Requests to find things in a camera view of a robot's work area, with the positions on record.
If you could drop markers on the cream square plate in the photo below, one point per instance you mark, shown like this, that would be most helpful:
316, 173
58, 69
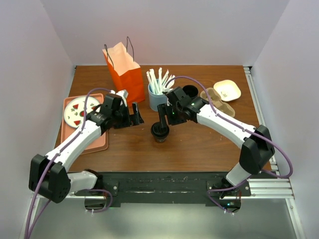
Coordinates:
228, 90

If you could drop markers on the single black cup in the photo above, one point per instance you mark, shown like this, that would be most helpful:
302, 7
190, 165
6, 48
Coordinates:
160, 139

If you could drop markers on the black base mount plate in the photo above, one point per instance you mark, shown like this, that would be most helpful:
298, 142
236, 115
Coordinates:
171, 188

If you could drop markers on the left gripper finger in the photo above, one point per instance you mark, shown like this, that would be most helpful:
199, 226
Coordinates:
135, 108
136, 119

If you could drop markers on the orange paper bag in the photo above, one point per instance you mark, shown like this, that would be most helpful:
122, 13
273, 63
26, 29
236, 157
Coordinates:
125, 72

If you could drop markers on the white wrapped straws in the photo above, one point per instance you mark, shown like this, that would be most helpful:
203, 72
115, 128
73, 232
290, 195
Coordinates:
160, 82

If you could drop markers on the watermelon pattern plate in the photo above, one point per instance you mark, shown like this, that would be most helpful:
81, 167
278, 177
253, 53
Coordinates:
74, 110

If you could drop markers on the stack of black cups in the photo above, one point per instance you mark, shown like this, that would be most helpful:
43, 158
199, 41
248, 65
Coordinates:
191, 91

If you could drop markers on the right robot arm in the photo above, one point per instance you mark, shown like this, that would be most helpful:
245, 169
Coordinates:
254, 142

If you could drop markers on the pink tray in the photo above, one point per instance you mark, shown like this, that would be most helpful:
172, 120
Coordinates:
98, 145

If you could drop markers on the aluminium frame rail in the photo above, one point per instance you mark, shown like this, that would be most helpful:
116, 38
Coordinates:
273, 188

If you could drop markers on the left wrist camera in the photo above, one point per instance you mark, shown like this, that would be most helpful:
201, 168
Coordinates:
123, 94

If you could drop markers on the blue straw holder cup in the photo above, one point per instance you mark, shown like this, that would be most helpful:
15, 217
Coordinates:
155, 100

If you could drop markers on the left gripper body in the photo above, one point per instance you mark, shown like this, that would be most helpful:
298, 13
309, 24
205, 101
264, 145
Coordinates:
121, 119

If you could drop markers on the black cup lid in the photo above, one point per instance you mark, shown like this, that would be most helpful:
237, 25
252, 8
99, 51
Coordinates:
158, 131

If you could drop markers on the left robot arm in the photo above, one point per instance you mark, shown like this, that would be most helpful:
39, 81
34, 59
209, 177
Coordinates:
49, 176

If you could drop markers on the cardboard cup carrier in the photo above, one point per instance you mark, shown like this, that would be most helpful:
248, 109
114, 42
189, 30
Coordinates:
219, 104

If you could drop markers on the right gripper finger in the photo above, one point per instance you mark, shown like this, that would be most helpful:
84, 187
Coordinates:
162, 111
163, 123

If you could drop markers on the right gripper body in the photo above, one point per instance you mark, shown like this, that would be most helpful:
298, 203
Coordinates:
174, 116

